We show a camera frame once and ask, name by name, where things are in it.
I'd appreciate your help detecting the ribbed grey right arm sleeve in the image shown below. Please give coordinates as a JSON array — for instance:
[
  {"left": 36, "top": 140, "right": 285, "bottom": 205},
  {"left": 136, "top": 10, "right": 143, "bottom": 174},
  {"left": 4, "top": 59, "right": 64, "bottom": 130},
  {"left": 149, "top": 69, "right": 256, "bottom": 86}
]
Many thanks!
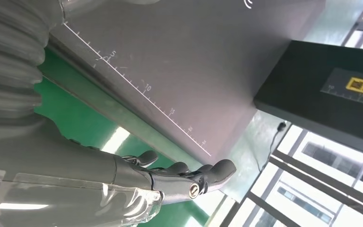
[{"left": 0, "top": 0, "right": 66, "bottom": 123}]

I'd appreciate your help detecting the black machine scanner head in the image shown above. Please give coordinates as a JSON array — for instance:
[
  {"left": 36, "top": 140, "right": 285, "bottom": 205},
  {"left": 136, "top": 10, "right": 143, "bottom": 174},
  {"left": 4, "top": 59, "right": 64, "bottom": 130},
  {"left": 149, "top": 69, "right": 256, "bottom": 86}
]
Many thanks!
[{"left": 252, "top": 40, "right": 363, "bottom": 159}]

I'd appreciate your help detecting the window with dark frame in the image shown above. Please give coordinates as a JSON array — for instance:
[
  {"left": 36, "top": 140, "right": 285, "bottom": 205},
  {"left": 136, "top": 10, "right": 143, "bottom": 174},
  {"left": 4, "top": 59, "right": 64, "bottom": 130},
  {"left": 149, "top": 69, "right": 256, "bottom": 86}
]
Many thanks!
[{"left": 205, "top": 0, "right": 363, "bottom": 227}]

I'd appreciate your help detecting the black cable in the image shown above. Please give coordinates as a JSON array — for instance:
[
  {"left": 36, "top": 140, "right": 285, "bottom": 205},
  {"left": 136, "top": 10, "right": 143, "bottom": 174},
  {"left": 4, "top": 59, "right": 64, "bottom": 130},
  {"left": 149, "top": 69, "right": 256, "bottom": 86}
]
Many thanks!
[{"left": 256, "top": 121, "right": 287, "bottom": 174}]

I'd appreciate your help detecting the grey machine weighing platform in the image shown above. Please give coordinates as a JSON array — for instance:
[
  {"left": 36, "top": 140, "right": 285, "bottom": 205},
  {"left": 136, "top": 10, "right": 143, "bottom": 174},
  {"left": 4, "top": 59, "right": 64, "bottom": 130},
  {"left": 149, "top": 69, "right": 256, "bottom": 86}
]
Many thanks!
[{"left": 48, "top": 0, "right": 326, "bottom": 166}]

